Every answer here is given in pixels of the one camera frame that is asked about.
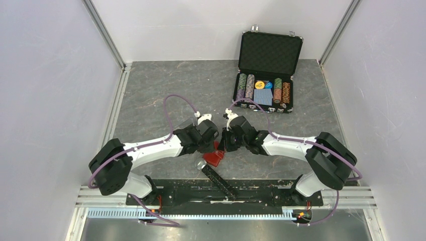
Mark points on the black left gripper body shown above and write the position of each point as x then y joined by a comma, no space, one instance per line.
206,146

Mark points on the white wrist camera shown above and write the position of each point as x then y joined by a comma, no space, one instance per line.
202,117
229,115

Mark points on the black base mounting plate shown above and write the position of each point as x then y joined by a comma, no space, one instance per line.
202,197

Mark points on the black microphone with silver grille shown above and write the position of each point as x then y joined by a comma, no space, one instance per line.
229,191

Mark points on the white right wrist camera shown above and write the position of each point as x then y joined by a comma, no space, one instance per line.
229,115

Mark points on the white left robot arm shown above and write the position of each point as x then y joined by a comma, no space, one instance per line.
112,167

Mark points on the black poker chip case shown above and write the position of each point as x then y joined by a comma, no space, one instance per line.
271,58

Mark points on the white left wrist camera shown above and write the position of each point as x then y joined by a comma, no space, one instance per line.
202,117

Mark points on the yellow dealer button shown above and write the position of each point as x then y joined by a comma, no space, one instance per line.
259,85

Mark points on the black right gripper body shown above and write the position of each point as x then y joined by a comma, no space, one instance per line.
231,141

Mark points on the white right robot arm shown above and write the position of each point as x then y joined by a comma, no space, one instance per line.
330,161

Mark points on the blue playing card deck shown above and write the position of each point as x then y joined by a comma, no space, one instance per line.
263,96

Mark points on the red leather card holder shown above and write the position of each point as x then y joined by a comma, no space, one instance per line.
214,158

